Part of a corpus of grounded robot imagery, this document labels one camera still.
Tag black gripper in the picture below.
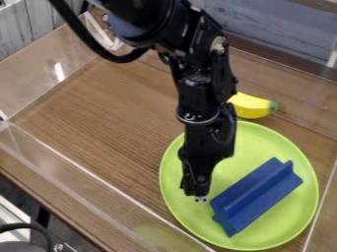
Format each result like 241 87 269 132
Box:
179 103 236 203

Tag green round plate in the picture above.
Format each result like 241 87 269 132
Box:
158 121 318 251

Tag yellow toy banana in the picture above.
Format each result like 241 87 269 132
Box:
228 93 278 119

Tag blue plastic block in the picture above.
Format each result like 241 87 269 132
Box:
209 157 302 237

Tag clear acrylic enclosure wall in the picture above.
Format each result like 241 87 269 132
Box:
0 27 337 252

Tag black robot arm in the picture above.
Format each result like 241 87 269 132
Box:
46 0 237 202

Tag black cable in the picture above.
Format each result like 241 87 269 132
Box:
0 221 53 252

